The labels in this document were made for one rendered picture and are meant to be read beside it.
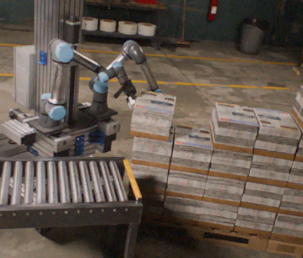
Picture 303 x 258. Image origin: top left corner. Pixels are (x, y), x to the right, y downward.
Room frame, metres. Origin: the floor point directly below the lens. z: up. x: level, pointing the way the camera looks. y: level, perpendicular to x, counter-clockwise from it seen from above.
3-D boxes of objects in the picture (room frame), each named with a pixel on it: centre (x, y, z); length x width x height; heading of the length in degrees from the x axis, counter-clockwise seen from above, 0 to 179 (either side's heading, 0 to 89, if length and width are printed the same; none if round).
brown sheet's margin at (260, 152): (2.86, -0.92, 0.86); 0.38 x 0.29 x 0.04; 179
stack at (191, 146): (2.87, -0.49, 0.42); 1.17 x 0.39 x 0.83; 89
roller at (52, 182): (2.03, 0.51, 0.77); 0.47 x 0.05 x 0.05; 17
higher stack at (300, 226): (2.86, -1.21, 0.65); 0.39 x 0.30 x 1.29; 179
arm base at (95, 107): (3.12, 0.43, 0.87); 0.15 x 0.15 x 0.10
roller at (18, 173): (1.97, 0.70, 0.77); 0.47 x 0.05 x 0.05; 17
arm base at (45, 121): (2.73, 0.74, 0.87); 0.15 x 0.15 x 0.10
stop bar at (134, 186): (2.16, 0.06, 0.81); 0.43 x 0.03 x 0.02; 17
